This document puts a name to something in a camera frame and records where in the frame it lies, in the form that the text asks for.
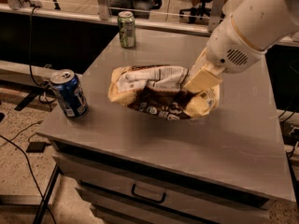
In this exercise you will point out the black office chair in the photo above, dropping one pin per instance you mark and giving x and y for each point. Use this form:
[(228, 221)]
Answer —
[(197, 12)]

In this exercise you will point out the blue pepsi can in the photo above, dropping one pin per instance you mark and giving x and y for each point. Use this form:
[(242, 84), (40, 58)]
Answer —
[(67, 88)]

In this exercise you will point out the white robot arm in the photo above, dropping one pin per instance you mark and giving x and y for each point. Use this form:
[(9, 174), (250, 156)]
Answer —
[(272, 20)]

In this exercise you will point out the black power adapter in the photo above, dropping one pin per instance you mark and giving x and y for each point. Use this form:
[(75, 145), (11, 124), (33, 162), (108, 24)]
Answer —
[(36, 147)]

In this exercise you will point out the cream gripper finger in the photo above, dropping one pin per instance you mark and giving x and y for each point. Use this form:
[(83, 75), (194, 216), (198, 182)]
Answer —
[(198, 69), (200, 80)]

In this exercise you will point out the brown chip bag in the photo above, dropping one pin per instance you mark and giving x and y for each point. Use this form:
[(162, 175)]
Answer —
[(157, 90)]

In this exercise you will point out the black drawer handle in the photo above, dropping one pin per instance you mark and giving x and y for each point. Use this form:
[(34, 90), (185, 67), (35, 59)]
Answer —
[(148, 193)]

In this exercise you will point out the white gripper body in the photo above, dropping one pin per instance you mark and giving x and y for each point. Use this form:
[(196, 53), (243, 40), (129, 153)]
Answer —
[(231, 46)]

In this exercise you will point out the green soda can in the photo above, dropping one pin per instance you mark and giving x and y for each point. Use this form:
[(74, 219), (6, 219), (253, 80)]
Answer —
[(126, 22)]

